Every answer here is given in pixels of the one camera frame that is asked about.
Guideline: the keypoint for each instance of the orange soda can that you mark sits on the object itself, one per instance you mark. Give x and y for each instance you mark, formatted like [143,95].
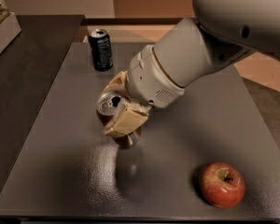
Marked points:
[106,106]

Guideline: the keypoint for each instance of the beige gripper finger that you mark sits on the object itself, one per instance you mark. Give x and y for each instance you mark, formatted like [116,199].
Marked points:
[117,83]
[127,118]

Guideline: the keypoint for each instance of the red apple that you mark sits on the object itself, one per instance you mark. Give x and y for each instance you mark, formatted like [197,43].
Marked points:
[221,184]

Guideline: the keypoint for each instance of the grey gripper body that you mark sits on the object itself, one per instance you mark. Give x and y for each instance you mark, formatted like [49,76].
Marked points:
[150,78]

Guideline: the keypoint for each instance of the dark blue soda can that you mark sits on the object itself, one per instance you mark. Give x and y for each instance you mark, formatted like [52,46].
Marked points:
[101,49]

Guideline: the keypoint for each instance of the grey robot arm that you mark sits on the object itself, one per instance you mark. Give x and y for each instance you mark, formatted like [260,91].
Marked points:
[221,33]

